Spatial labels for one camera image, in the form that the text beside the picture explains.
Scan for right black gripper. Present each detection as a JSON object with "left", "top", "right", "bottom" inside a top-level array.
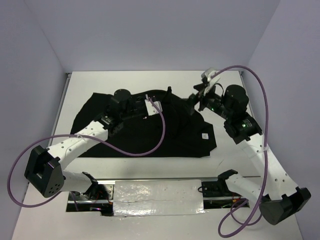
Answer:
[{"left": 178, "top": 82, "right": 232, "bottom": 120}]

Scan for black long sleeve shirt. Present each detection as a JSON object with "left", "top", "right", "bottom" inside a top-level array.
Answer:
[{"left": 70, "top": 89, "right": 217, "bottom": 158}]

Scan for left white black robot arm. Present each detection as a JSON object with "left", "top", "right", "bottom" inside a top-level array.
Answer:
[{"left": 24, "top": 89, "right": 163, "bottom": 199}]

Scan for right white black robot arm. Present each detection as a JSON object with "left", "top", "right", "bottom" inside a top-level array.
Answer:
[{"left": 186, "top": 83, "right": 311, "bottom": 225}]

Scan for shiny silver tape sheet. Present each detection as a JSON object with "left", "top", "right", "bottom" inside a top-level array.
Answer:
[{"left": 113, "top": 179, "right": 205, "bottom": 217}]

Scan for white foam front board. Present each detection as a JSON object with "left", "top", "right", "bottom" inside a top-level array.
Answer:
[{"left": 12, "top": 193, "right": 303, "bottom": 240}]

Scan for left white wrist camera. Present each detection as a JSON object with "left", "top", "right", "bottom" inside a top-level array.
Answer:
[{"left": 144, "top": 99, "right": 163, "bottom": 116}]

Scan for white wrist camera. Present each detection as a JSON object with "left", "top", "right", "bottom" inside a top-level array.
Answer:
[
  {"left": 144, "top": 99, "right": 163, "bottom": 116},
  {"left": 201, "top": 67, "right": 221, "bottom": 96}
]

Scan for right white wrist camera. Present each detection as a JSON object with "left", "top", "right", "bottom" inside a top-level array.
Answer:
[{"left": 201, "top": 67, "right": 221, "bottom": 96}]

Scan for right aluminium table rail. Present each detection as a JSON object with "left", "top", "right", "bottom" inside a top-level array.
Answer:
[{"left": 238, "top": 71, "right": 273, "bottom": 177}]

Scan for aluminium table rail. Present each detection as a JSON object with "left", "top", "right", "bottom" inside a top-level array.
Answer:
[
  {"left": 238, "top": 71, "right": 273, "bottom": 177},
  {"left": 51, "top": 73, "right": 73, "bottom": 136}
]

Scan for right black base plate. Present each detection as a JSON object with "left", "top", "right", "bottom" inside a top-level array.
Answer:
[{"left": 197, "top": 179, "right": 242, "bottom": 199}]

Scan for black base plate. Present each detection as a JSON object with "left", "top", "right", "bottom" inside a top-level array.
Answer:
[
  {"left": 68, "top": 183, "right": 115, "bottom": 201},
  {"left": 197, "top": 179, "right": 242, "bottom": 199}
]

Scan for left aluminium table rail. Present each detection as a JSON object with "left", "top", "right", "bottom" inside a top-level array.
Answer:
[{"left": 51, "top": 73, "right": 73, "bottom": 136}]

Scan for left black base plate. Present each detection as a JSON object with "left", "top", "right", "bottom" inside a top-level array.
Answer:
[{"left": 68, "top": 183, "right": 115, "bottom": 201}]

